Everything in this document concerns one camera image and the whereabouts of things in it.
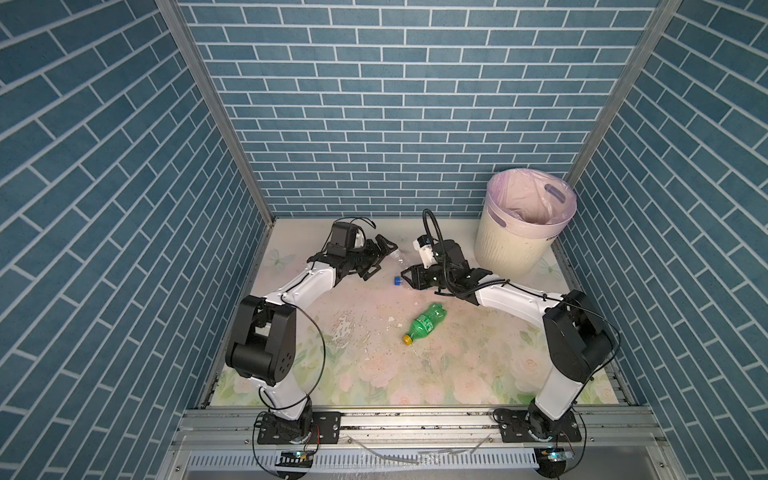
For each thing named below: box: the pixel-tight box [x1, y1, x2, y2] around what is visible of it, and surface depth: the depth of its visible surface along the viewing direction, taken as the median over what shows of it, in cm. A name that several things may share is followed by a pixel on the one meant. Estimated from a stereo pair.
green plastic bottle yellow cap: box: [402, 303, 447, 346], surface depth 89 cm
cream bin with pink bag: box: [474, 169, 578, 278], surface depth 96 cm
